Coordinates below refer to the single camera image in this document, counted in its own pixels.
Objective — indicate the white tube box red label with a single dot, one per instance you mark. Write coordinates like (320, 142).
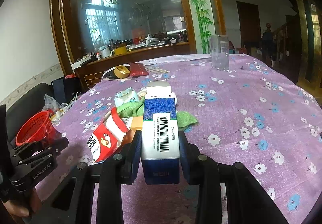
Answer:
(162, 95)

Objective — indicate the orange medicine box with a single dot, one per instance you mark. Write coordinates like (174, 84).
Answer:
(133, 123)

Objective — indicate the wooden brick-pattern counter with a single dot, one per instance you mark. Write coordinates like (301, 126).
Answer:
(90, 73)

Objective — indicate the red plastic basket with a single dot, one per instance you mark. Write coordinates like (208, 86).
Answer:
(35, 129)

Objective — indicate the clear plastic measuring jug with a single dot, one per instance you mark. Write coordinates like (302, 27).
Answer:
(219, 51)

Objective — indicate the black leather sofa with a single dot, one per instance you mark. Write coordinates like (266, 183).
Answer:
(27, 106)

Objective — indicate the green towel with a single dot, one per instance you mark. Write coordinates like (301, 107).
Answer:
(135, 109)

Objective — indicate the torn red white carton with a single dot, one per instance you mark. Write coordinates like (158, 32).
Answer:
(107, 137)

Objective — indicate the blue white medicine box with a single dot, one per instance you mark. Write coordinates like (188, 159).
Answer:
(160, 153)

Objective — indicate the yellow tape roll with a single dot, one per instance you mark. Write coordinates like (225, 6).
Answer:
(121, 72)

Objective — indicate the dark red packet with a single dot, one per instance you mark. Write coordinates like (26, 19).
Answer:
(137, 69)

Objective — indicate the person left hand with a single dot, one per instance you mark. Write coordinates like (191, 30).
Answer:
(17, 209)

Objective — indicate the light blue tissue packet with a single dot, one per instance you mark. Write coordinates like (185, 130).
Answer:
(126, 96)

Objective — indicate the dark navy bag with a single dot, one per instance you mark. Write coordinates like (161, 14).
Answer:
(65, 89)

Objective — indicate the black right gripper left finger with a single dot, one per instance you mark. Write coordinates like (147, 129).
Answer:
(72, 200)

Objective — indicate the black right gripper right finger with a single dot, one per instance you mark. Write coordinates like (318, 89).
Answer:
(247, 201)

